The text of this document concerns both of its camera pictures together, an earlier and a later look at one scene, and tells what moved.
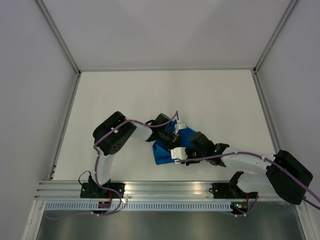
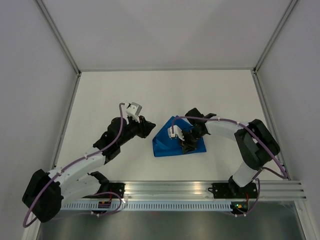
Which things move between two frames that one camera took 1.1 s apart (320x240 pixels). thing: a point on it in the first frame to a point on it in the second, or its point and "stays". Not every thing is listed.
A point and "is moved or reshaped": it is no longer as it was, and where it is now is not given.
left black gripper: [174, 142] to [142, 126]
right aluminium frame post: [274, 33] stays
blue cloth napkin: [161, 153] is moved or reshaped
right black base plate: [225, 190] stays
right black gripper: [188, 162] to [187, 146]
